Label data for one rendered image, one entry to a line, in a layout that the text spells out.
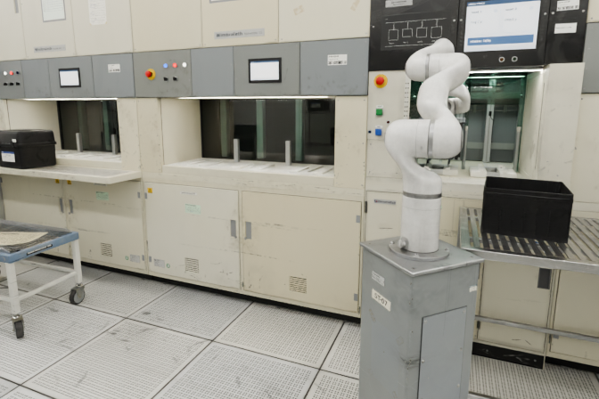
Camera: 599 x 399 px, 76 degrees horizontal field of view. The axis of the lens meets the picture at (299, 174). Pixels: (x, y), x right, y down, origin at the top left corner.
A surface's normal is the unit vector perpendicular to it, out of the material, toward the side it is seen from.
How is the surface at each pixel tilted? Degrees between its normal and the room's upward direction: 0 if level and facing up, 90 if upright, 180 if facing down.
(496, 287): 90
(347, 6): 90
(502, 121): 90
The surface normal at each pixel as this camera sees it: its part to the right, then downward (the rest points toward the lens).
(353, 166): -0.37, 0.15
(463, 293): 0.40, 0.16
